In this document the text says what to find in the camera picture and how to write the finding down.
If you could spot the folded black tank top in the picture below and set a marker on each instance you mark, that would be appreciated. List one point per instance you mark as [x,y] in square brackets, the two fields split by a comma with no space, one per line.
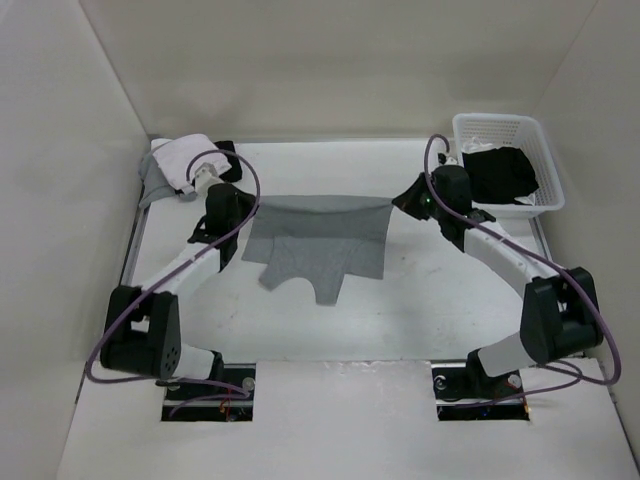
[235,173]

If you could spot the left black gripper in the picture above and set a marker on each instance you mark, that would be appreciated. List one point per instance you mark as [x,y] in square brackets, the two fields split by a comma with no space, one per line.
[245,198]

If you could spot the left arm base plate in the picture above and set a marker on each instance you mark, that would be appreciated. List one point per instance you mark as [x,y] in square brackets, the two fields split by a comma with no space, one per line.
[230,400]

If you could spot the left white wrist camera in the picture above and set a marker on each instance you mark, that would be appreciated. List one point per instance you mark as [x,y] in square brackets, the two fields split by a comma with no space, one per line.
[205,177]

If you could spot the white garment in basket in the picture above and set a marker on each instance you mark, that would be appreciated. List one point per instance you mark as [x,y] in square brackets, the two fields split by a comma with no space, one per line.
[475,146]

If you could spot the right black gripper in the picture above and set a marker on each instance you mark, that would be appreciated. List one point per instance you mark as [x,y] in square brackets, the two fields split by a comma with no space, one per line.
[408,200]

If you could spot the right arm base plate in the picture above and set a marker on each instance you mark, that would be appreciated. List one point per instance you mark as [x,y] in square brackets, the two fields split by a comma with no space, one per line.
[459,398]

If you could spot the grey tank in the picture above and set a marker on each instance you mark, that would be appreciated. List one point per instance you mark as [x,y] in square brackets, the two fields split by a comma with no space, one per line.
[321,239]
[155,186]

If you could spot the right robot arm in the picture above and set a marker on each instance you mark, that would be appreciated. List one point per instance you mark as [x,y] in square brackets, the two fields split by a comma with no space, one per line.
[559,315]

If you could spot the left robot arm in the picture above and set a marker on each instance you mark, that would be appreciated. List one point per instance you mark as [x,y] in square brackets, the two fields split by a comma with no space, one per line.
[143,334]

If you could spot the folded white tank top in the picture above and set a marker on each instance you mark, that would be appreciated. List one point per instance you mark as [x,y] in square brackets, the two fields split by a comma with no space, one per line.
[175,159]

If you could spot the black tank top in basket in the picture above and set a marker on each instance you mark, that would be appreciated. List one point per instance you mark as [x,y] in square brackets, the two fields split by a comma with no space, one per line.
[500,176]

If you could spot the white plastic basket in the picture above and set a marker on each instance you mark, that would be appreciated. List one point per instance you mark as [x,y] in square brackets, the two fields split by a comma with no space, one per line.
[520,132]

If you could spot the folded grey tank top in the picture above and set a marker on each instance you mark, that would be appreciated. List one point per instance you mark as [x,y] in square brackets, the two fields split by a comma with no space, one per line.
[155,186]

